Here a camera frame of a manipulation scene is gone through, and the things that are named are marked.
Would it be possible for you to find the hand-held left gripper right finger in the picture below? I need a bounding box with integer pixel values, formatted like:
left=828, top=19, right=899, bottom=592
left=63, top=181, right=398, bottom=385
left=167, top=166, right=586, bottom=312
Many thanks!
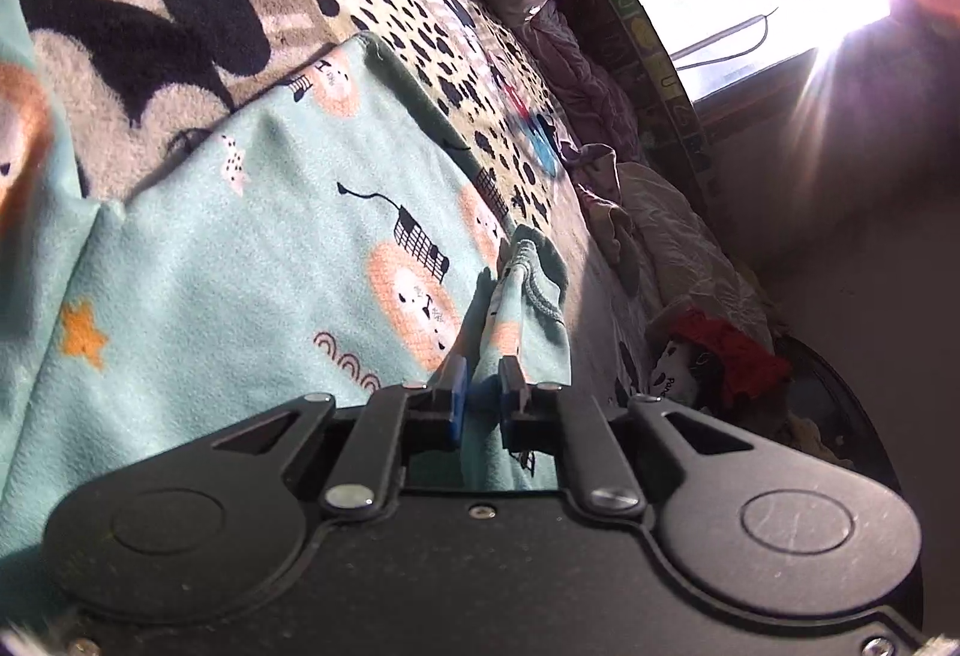
left=499, top=356, right=796, bottom=516

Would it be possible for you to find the purple quilt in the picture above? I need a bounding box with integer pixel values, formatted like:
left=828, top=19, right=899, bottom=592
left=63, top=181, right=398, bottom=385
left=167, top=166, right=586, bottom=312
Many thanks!
left=525, top=3, right=646, bottom=207

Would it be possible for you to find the red knitted sweater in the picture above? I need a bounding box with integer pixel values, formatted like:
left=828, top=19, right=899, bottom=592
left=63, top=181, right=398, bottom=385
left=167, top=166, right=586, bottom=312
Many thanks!
left=664, top=309, right=792, bottom=406

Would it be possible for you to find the teal lion print sweatshirt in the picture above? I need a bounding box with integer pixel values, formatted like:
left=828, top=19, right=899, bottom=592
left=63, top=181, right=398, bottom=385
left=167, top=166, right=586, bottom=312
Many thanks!
left=0, top=0, right=571, bottom=559

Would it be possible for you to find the cream quilt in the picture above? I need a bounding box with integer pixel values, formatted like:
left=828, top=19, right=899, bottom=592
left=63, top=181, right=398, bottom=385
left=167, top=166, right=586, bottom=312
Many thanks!
left=615, top=161, right=777, bottom=342

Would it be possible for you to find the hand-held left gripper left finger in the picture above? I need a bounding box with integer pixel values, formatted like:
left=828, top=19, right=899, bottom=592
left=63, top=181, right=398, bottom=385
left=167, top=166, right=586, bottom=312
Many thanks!
left=172, top=356, right=467, bottom=516

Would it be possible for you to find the grey cream cloth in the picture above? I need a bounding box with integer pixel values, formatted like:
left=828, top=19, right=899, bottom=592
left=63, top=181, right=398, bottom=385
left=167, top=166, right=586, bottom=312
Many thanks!
left=581, top=191, right=646, bottom=289

